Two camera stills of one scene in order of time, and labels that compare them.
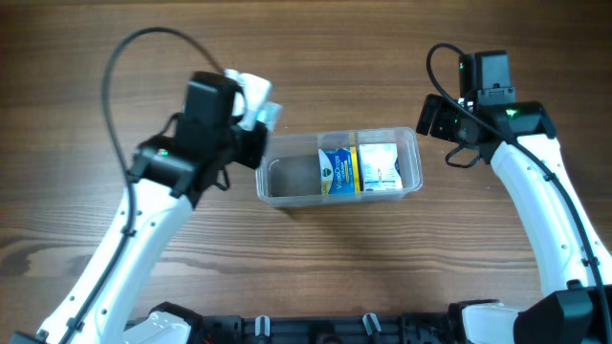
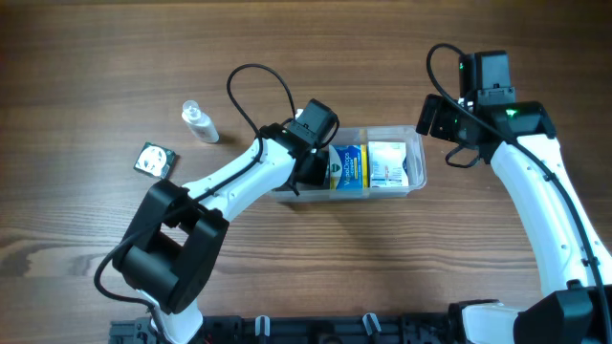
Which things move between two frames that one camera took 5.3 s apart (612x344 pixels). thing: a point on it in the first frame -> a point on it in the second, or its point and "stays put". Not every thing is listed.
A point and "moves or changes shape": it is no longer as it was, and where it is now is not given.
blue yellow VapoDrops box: (338, 170) moves or changes shape
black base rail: (325, 329) stays put
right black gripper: (439, 127) stays put
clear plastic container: (338, 166) stays put
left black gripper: (251, 144) -> (313, 168)
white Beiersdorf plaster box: (378, 171) moves or changes shape
